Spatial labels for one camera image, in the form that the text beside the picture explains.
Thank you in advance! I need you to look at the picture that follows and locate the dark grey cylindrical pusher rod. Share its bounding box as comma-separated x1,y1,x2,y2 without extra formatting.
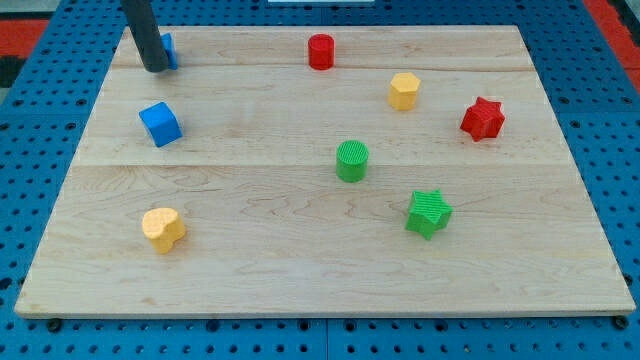
121,0,169,73

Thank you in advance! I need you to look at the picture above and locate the blue block behind rod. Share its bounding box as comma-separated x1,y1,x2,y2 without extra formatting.
161,33,178,70

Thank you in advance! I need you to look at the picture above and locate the blue cube block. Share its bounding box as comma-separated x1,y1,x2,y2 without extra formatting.
139,102,182,147

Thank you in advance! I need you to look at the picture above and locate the red cylinder block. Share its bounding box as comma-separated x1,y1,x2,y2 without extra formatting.
307,34,335,71

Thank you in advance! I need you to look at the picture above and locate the yellow heart block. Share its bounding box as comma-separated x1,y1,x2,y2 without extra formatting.
141,207,187,254

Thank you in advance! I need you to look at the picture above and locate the green cylinder block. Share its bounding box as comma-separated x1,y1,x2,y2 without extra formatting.
336,140,369,183

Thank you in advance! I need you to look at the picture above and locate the light wooden board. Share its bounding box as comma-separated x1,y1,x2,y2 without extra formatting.
15,25,636,319

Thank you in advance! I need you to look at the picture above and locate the yellow hexagon block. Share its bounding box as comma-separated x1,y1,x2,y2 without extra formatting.
387,72,421,111

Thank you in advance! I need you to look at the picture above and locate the green star block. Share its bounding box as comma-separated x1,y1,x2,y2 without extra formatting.
405,189,453,240

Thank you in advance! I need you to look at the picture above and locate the red star block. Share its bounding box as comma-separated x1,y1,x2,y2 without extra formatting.
460,97,505,142

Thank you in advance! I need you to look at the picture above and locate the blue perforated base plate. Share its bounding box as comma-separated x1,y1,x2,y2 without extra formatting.
1,0,639,359

